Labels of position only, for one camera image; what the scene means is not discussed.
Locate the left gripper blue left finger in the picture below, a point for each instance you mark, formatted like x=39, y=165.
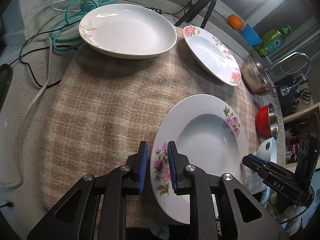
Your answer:
x=142, y=161

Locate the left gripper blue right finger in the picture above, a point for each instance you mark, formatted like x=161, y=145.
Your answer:
x=173, y=159

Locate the pink floral rimmed plate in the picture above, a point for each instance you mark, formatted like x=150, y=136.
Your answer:
x=209, y=132

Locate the light blue ceramic bowl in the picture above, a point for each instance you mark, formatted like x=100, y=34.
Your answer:
x=267, y=150

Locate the red steel bowl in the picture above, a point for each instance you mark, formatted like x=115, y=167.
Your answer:
x=266, y=122

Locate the rose pattern deep plate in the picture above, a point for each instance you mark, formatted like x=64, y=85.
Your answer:
x=212, y=55

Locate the large stainless steel bowl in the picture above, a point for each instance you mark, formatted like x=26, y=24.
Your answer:
x=255, y=77

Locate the chrome kitchen faucet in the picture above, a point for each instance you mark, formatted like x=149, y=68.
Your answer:
x=297, y=65

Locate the right gloved hand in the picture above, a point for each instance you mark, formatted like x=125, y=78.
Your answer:
x=290, y=217

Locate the plaid pink table cloth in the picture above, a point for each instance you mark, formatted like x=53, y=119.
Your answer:
x=104, y=107

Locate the black scissors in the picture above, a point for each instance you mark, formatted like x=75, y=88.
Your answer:
x=305, y=94

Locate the blue silicone cup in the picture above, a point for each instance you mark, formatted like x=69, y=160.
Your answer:
x=250, y=36

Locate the black inline light remote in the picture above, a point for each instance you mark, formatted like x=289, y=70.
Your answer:
x=159, y=11

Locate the orange tangerine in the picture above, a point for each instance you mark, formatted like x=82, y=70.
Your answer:
x=235, y=22

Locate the green dish soap bottle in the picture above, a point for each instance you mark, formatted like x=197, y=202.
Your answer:
x=272, y=40

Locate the black mini tripod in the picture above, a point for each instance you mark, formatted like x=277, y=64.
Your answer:
x=195, y=10

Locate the teal power strip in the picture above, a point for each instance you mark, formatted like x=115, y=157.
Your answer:
x=88, y=5

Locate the dark green dish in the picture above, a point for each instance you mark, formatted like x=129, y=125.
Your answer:
x=5, y=82

